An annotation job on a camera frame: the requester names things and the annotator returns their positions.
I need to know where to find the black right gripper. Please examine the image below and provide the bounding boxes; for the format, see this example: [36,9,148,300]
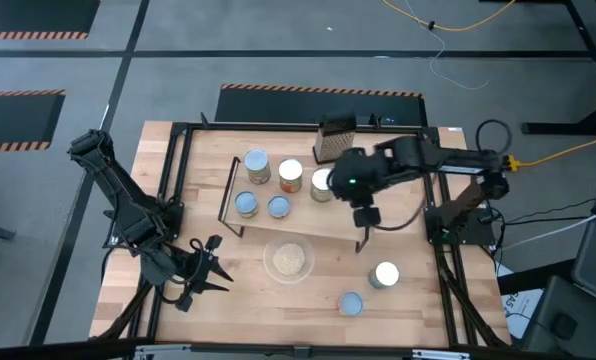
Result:
[327,147,387,209]

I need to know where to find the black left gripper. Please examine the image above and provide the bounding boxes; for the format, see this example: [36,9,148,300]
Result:
[175,234,235,314]

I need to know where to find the beige oranges can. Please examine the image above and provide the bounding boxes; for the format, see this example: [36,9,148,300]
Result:
[310,167,335,204]

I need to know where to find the small blue lid can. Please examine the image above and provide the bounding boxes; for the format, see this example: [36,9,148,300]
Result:
[234,190,260,219]

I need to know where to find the peaches can cream label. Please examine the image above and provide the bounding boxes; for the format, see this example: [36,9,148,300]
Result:
[244,148,272,186]

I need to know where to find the wooden shelf black legs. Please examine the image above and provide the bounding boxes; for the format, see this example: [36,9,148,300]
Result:
[217,156,379,254]

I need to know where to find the metal box grater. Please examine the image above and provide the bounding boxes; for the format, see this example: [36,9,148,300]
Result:
[311,112,358,165]

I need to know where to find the white plastic bowl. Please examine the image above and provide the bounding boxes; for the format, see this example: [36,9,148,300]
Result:
[262,233,316,285]

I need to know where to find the beige grain heap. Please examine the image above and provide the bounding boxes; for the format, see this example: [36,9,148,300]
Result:
[272,242,307,277]

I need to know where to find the black hazard-striped floor mat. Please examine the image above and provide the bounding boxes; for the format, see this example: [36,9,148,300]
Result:
[0,89,68,154]
[0,0,102,41]
[214,83,428,127]

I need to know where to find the red orange can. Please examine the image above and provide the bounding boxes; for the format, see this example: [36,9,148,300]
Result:
[337,291,365,318]

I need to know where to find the black case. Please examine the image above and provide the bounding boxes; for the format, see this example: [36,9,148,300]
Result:
[520,273,596,360]

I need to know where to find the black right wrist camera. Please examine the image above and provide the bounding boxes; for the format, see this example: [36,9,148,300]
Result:
[352,206,382,229]

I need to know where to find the black camera cable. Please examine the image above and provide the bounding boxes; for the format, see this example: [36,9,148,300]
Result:
[370,189,428,233]

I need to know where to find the silver metal bracket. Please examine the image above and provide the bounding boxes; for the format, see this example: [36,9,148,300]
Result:
[134,343,193,360]
[411,348,473,360]

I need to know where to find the yellow extension cord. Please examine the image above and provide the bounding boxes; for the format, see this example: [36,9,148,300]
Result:
[505,129,596,170]

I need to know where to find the thin white cable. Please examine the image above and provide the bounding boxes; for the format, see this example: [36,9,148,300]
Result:
[401,0,490,92]

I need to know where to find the yellow cable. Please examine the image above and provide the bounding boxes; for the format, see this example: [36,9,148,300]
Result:
[381,0,518,33]

